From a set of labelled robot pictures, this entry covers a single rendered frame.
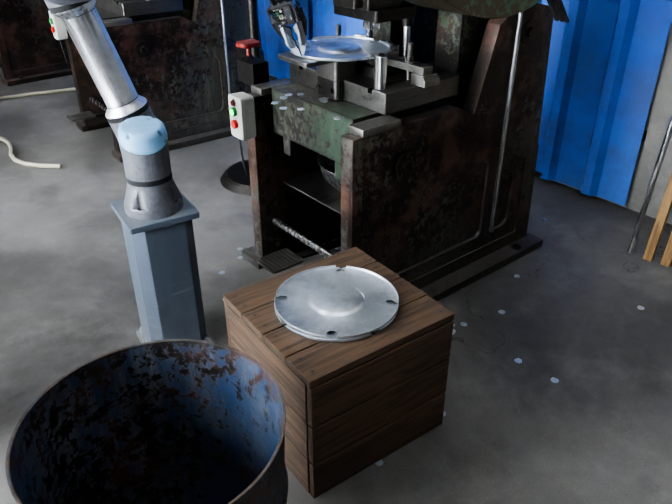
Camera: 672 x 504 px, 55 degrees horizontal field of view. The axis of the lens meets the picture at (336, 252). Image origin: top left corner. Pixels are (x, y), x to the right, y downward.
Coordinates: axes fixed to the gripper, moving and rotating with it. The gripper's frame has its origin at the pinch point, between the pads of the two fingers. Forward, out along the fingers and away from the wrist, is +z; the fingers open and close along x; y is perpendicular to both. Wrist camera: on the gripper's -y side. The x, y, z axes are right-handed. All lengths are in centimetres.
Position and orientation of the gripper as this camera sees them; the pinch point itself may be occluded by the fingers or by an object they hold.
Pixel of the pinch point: (300, 50)
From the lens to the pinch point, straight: 187.5
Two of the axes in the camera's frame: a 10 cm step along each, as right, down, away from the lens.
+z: 3.3, 8.2, 4.6
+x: 9.4, -2.5, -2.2
